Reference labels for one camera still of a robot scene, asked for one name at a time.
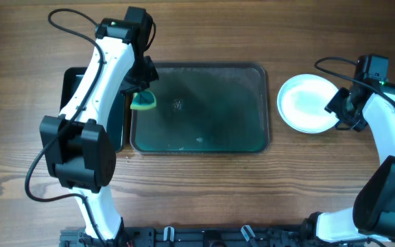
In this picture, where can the white plate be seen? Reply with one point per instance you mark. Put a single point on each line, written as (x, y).
(301, 103)

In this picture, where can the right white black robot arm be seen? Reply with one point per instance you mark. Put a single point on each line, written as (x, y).
(372, 216)

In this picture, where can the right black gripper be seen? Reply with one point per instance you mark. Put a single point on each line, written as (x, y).
(345, 108)

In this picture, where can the small black water tray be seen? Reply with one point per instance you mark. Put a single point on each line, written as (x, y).
(116, 118)

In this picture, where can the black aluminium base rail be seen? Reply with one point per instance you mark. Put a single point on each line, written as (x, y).
(198, 237)

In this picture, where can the yellow green sponge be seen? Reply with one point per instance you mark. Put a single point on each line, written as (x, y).
(143, 100)

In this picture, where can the large dark serving tray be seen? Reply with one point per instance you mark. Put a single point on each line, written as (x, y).
(205, 108)

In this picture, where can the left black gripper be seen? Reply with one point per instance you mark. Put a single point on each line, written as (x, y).
(142, 76)

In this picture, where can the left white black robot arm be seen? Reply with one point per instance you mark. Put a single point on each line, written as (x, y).
(76, 146)

